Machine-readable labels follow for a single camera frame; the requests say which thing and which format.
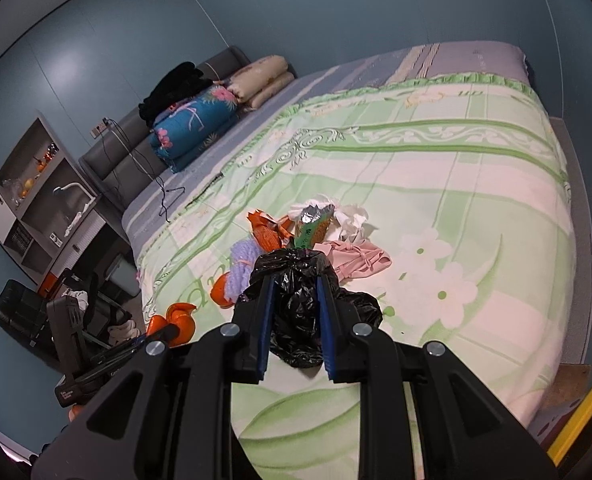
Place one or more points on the grey padded headboard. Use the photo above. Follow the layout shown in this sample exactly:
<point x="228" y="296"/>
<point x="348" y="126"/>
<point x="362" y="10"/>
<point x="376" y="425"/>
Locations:
<point x="121" y="155"/>

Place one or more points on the black trash bag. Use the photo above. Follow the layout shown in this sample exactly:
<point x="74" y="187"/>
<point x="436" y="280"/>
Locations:
<point x="296" y="310"/>

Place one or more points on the white desk lamp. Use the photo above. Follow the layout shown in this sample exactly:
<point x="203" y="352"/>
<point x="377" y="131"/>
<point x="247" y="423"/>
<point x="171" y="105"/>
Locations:
<point x="71" y="190"/>

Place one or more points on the yellow hoop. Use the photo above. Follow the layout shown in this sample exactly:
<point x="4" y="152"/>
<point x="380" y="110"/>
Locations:
<point x="583" y="410"/>

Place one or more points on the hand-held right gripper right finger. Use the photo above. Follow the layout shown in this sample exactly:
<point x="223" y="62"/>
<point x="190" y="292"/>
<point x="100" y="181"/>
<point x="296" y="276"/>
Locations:
<point x="327" y="320"/>

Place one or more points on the grey waste bin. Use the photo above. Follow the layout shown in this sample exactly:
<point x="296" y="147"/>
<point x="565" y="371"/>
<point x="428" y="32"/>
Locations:
<point x="123" y="275"/>

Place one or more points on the blue floral folded quilt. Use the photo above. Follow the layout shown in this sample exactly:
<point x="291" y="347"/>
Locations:
<point x="196" y="120"/>

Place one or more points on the white crumpled tissue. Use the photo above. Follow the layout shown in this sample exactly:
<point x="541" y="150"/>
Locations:
<point x="353" y="222"/>

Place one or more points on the wall socket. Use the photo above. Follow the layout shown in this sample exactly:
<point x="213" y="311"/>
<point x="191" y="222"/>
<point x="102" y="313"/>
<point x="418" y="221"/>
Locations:
<point x="100" y="127"/>

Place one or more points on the pink cloth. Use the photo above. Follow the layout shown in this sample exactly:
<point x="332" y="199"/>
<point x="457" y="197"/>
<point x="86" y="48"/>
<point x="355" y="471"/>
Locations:
<point x="356" y="260"/>

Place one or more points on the green snack packet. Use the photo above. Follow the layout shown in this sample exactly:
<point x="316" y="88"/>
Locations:
<point x="312" y="230"/>

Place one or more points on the orange shelf ornaments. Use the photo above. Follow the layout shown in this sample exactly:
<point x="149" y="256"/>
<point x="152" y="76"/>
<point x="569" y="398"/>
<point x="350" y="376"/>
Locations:
<point x="46" y="157"/>

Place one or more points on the black chair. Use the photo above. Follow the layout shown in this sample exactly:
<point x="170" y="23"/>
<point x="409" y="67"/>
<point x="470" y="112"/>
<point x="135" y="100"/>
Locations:
<point x="18" y="315"/>

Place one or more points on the grey shelf cabinet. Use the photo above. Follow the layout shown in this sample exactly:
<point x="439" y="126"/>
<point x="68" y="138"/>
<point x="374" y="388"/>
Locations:
<point x="6" y="205"/>

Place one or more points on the striped blue bed sheet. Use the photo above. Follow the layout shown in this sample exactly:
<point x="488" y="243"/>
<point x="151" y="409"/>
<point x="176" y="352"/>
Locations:
<point x="376" y="67"/>

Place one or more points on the green floral blanket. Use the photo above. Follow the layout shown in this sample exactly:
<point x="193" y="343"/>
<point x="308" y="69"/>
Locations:
<point x="426" y="185"/>

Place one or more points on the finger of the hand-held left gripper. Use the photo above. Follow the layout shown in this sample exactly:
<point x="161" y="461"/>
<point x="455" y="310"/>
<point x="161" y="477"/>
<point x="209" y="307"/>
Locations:
<point x="126" y="350"/>

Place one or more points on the beige folded quilt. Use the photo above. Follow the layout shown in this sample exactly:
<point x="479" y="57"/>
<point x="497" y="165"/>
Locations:
<point x="261" y="77"/>

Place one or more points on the purple fuzzy cloth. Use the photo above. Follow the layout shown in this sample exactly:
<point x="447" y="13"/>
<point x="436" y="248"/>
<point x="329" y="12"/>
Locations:
<point x="241" y="270"/>

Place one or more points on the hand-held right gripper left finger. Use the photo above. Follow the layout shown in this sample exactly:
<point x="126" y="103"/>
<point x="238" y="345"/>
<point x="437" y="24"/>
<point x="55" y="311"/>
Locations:
<point x="259" y="320"/>

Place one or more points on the black folded clothes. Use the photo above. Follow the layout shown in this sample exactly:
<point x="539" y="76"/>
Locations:
<point x="176" y="90"/>

